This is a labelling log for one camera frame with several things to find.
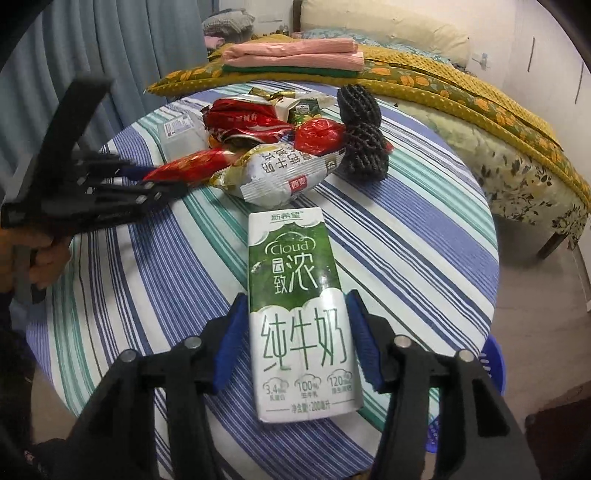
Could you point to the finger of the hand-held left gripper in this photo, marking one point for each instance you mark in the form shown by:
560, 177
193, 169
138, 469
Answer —
152, 196
132, 173

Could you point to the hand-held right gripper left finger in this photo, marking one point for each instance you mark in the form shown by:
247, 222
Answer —
231, 341

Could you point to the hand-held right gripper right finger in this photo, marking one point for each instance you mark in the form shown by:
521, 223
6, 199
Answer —
364, 341

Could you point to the long red snack wrapper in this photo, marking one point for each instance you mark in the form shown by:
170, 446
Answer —
194, 164

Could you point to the clear plastic packet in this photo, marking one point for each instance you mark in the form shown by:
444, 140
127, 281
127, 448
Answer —
182, 134

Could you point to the green and white milk carton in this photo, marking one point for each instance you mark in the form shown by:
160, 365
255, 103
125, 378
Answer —
300, 277

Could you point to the red foil bag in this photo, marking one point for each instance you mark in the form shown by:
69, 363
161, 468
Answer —
240, 117

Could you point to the white and green snack bag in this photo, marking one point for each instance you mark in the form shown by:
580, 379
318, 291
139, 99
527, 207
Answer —
277, 180

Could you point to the black foam fruit net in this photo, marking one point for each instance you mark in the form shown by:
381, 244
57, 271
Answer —
364, 138

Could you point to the person's left hand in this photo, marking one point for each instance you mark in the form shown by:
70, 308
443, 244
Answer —
48, 263

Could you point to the blue-grey curtain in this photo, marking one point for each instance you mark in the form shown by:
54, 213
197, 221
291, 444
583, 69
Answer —
115, 46

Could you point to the striped tablecloth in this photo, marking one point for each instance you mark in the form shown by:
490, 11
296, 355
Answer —
406, 230

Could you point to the gold and green candy wrapper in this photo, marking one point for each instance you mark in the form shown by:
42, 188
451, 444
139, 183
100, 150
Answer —
268, 93

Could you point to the small pink cloth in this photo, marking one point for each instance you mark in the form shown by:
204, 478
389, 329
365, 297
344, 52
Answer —
214, 42

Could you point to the white wrapper with red print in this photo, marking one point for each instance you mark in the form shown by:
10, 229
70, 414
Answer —
284, 107

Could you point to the dark green packet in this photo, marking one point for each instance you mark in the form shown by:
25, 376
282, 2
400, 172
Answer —
307, 110

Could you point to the grey clothes pile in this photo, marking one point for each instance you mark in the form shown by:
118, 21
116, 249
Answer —
228, 23

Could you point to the folded green cloth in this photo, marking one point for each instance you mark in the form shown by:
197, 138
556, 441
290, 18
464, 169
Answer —
286, 72

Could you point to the folded pink blanket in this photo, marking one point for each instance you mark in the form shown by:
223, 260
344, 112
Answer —
295, 50

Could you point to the dark brown mat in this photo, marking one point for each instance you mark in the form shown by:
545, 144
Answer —
558, 438

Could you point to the person's dark clothing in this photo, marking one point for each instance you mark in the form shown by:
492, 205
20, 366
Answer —
18, 392

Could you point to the floral bed sheet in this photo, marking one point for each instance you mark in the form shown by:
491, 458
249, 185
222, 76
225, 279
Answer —
517, 184

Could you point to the teal floral pillow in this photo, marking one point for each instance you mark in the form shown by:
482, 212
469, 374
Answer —
332, 34

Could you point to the yellow patterned quilt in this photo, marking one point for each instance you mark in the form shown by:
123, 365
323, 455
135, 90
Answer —
438, 83

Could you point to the beige pillow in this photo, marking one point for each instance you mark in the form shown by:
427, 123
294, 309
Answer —
392, 23

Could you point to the white wardrobe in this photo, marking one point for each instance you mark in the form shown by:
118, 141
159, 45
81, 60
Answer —
545, 60

